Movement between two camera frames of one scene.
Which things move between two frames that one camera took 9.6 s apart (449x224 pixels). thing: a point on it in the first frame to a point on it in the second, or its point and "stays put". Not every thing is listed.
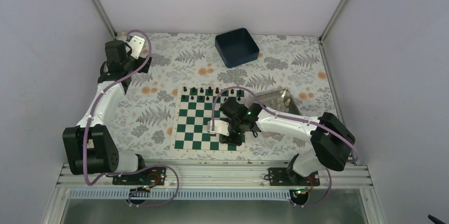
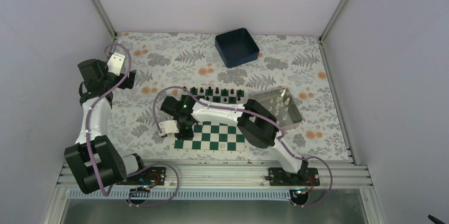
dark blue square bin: [236, 47] stays put
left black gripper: [145, 68] to [129, 84]
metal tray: [281, 100] stays put
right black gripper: [236, 141] to [188, 135]
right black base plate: [284, 176] stays put
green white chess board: [194, 109] stays put
